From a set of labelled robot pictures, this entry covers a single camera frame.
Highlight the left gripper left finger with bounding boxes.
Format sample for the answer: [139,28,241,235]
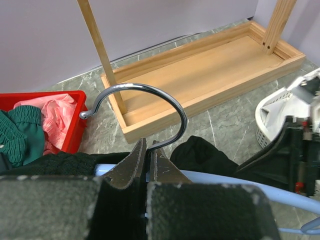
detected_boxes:
[0,138,147,240]

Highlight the wooden clothes rack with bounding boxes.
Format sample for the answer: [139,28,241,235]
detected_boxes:
[78,0,306,143]

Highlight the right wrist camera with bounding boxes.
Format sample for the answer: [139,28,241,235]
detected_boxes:
[286,68,320,132]

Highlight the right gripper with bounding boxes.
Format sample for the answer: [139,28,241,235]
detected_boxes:
[234,117,320,197]

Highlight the black shorts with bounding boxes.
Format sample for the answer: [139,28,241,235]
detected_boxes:
[0,135,238,177]

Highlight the pink garment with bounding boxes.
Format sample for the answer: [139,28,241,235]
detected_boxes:
[14,93,77,155]

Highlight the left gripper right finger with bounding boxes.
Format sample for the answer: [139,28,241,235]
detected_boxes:
[146,148,281,240]

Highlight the teal green shorts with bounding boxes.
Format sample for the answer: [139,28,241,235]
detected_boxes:
[0,105,45,168]

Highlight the white laundry basket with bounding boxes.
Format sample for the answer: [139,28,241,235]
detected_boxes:
[254,87,294,148]

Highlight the blue plastic hanger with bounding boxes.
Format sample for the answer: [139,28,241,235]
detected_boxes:
[79,82,320,236]

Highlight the red plastic tray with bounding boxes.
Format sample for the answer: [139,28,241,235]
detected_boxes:
[0,90,87,154]

